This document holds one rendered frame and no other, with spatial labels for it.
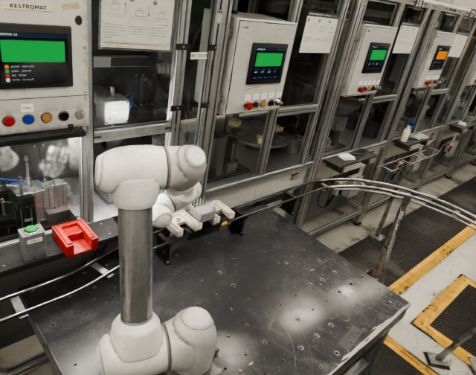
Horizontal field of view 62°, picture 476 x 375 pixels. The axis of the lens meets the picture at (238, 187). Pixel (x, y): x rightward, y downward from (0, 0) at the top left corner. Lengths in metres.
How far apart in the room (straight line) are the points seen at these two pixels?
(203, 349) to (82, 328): 0.54
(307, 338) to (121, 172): 1.09
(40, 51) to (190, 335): 1.04
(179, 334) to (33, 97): 0.94
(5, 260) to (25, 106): 0.58
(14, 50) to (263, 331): 1.38
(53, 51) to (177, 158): 0.59
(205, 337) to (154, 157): 0.62
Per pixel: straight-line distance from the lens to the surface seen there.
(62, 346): 1.69
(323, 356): 1.78
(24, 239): 1.63
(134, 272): 1.25
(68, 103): 1.59
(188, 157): 1.14
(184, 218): 2.00
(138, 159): 1.13
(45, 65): 1.50
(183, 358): 1.41
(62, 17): 1.52
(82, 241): 1.75
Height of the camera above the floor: 1.97
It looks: 28 degrees down
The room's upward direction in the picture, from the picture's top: 11 degrees clockwise
